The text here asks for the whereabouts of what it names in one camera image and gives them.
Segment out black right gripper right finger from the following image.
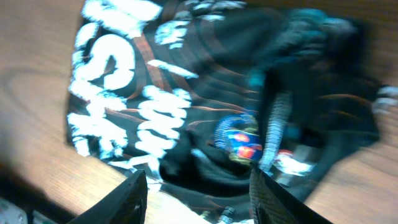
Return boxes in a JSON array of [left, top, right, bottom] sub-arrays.
[[249, 167, 331, 224]]

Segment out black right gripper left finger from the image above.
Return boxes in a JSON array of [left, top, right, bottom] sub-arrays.
[[67, 170, 148, 224]]

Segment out black patterned sports jersey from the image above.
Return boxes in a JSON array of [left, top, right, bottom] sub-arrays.
[[66, 0, 397, 223]]

